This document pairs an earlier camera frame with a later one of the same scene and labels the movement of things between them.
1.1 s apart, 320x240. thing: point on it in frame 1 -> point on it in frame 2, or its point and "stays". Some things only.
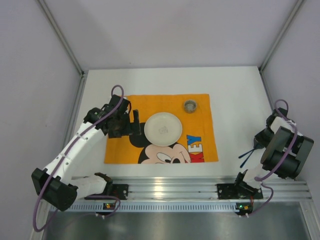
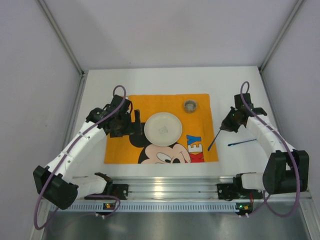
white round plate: (163, 129) stays
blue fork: (245, 160) -> (211, 143)
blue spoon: (239, 157) -> (229, 145)
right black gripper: (258, 146) -> (226, 124)
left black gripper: (128, 122) stays
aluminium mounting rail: (294, 187) stays
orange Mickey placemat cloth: (196, 143) stays
